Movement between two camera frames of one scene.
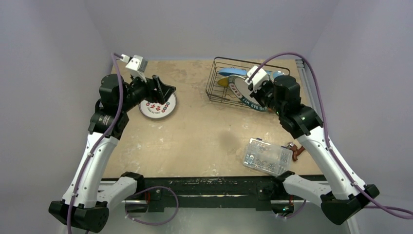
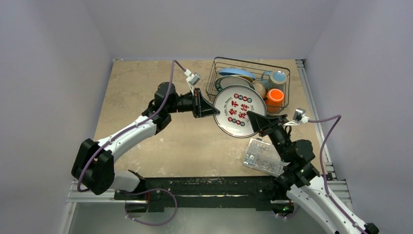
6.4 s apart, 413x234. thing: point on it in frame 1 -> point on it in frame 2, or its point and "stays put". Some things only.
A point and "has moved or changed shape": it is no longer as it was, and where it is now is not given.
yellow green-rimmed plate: [223, 81] has moved or changed shape
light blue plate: [223, 72] stays put
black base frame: [158, 193] stays put
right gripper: [258, 93] -> [269, 124]
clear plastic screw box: [272, 159] stays put
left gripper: [150, 87] -> [200, 107]
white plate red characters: [153, 109] has moved or changed shape
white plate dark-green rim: [241, 87] -> [232, 80]
